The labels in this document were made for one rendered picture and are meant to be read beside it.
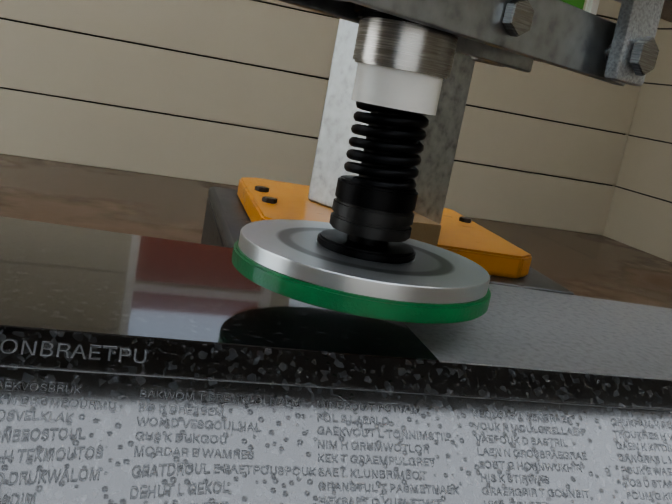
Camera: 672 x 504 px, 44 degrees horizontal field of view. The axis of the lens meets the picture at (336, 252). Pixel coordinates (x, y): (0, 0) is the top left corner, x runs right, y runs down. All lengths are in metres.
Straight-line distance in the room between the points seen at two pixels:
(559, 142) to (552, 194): 0.49
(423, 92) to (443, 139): 0.92
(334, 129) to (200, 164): 5.35
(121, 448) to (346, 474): 0.15
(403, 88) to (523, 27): 0.11
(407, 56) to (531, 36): 0.11
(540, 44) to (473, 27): 0.09
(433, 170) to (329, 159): 0.20
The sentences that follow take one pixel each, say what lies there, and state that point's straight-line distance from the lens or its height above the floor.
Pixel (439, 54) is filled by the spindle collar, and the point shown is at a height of 1.05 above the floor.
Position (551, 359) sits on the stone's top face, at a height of 0.83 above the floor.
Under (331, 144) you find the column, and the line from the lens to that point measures 1.57.
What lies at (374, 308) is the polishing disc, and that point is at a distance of 0.60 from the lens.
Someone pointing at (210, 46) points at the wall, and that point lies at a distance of 6.83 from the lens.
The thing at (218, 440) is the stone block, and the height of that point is 0.78.
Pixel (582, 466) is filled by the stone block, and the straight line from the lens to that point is 0.67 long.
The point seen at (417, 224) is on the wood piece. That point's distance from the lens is 1.27.
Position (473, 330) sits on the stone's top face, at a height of 0.83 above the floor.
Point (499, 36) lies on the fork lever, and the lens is 0.68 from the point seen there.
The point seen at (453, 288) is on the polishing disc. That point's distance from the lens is 0.63.
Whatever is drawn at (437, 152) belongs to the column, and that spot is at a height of 0.92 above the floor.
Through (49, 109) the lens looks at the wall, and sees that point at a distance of 6.78.
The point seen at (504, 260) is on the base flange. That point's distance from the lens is 1.45.
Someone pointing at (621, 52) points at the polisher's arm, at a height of 1.09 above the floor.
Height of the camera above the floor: 1.02
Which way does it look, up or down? 12 degrees down
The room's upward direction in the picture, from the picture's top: 11 degrees clockwise
